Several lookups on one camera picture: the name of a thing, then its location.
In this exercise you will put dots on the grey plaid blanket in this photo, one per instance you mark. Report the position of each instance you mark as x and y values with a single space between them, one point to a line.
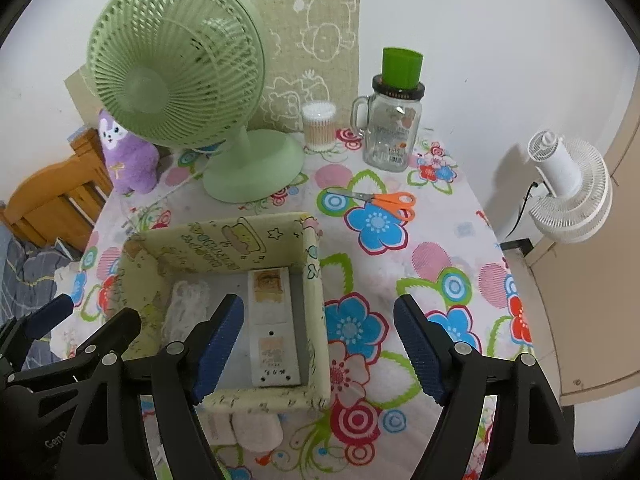
30 270

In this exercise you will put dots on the cotton swab container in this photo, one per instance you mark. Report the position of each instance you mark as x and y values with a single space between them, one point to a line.
320 127

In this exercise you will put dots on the glass mug jar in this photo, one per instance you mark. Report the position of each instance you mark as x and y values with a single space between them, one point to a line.
390 135

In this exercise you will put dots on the white lace packet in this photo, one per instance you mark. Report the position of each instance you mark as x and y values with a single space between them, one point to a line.
187 305

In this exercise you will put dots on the green plastic cup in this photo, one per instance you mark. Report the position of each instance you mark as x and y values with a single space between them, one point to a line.
401 67

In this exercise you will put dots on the purple plush toy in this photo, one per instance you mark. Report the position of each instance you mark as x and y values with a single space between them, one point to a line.
125 160

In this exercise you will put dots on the printed fabric storage box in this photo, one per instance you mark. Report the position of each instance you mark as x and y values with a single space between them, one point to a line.
235 247

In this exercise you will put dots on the white clip fan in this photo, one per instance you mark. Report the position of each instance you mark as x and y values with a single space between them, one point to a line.
565 170

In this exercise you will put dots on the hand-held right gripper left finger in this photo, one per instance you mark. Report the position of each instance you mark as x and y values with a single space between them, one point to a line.
220 345

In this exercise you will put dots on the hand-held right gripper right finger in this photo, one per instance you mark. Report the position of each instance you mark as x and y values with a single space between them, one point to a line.
417 355

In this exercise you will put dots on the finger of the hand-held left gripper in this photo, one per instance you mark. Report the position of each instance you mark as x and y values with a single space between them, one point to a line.
47 317
115 327

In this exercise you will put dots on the green desk fan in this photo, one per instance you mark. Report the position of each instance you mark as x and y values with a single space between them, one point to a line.
150 90

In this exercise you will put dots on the white rolled towel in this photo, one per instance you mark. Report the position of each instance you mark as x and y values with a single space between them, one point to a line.
257 430

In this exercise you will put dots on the beige printed wall cloth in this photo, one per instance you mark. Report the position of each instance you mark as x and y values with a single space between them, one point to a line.
310 35

